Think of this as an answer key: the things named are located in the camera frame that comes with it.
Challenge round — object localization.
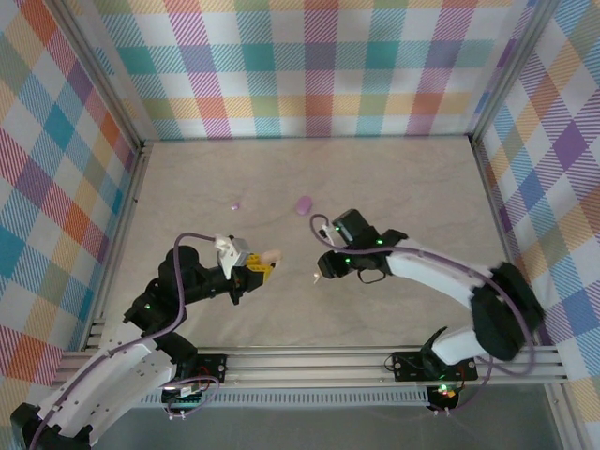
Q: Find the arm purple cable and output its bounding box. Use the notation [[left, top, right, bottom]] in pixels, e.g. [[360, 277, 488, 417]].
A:
[[27, 232, 226, 446], [308, 213, 540, 416]]

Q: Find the left aluminium side rail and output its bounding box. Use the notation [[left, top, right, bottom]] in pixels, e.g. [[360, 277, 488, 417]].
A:
[[86, 140, 154, 351]]

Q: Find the left aluminium frame post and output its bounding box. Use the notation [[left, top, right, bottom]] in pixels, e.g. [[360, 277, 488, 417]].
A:
[[54, 0, 147, 152]]

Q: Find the aluminium frame post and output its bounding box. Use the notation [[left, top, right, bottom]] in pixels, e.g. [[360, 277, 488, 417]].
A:
[[54, 0, 147, 152], [468, 0, 562, 142]]

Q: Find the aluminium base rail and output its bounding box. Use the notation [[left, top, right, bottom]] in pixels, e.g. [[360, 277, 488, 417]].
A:
[[58, 345, 566, 388]]

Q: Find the aluminium frame bar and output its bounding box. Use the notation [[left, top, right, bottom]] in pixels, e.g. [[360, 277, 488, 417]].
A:
[[543, 383, 580, 450]]

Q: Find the aluminium side rail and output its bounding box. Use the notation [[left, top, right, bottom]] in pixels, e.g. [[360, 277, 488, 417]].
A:
[[470, 136, 540, 348], [86, 140, 154, 351]]

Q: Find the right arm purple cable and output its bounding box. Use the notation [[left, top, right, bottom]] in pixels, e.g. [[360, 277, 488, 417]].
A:
[[308, 213, 540, 416]]

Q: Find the right aluminium frame post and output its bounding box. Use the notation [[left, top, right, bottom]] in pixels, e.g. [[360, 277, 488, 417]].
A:
[[468, 0, 562, 142]]

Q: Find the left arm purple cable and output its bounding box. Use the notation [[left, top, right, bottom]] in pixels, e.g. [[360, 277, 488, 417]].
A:
[[27, 232, 226, 446]]

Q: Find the right aluminium side rail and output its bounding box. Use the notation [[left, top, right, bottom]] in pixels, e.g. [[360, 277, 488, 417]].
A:
[[470, 136, 540, 348]]

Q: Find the grey slotted cable duct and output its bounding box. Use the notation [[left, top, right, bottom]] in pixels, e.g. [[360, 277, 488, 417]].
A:
[[140, 392, 430, 408]]

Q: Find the grey metal sheet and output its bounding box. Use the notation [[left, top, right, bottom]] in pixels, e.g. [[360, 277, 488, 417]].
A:
[[88, 402, 563, 450]]

